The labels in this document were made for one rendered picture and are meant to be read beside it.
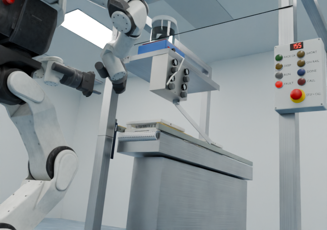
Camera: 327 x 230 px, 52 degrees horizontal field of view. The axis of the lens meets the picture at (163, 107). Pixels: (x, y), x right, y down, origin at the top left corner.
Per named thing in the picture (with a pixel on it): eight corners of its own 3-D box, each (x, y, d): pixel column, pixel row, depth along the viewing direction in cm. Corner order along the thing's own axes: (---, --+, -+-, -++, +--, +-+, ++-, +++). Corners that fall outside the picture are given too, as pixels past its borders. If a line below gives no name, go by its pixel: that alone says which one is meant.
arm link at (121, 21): (153, -8, 115) (99, -34, 119) (133, 8, 106) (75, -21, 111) (147, 21, 123) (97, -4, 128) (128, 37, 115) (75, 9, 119)
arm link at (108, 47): (111, 55, 142) (122, 35, 132) (119, 73, 140) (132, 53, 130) (97, 57, 138) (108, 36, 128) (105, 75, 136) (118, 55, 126)
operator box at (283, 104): (323, 105, 115) (320, 37, 123) (273, 109, 125) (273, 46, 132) (327, 110, 120) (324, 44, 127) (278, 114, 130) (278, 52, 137)
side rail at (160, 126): (158, 128, 171) (158, 122, 172) (155, 128, 172) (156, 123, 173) (252, 165, 274) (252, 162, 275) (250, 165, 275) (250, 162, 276)
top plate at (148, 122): (151, 134, 210) (151, 130, 210) (185, 132, 196) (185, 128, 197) (125, 124, 191) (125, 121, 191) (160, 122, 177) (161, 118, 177)
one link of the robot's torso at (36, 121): (63, 191, 127) (-2, 80, 110) (35, 189, 137) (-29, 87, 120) (88, 166, 138) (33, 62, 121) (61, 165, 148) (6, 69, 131)
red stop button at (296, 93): (301, 98, 118) (301, 87, 119) (289, 99, 120) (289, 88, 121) (304, 102, 121) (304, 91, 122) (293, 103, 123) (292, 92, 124)
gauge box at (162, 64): (165, 88, 173) (168, 52, 179) (149, 90, 179) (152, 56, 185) (187, 100, 191) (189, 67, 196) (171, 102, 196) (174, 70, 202)
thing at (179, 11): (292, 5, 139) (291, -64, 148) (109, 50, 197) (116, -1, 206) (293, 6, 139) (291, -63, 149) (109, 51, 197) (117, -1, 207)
